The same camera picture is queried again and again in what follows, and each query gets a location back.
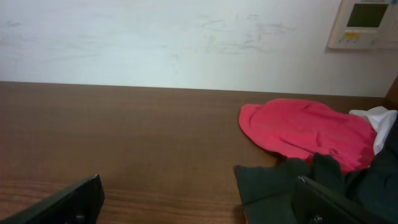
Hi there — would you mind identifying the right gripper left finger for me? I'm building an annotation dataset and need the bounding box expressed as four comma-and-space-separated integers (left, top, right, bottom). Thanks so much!
1, 174, 105, 224

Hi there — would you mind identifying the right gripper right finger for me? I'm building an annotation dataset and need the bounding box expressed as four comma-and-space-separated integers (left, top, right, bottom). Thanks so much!
292, 176, 391, 224

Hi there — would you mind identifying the black garment with white letters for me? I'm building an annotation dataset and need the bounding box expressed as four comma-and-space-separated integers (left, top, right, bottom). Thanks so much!
234, 124, 397, 223

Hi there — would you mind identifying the red garment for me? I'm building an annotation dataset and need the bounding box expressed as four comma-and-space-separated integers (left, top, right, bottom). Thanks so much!
239, 98, 376, 173

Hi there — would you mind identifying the beige wall control panel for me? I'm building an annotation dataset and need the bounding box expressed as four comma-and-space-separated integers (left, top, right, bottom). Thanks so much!
328, 0, 397, 50

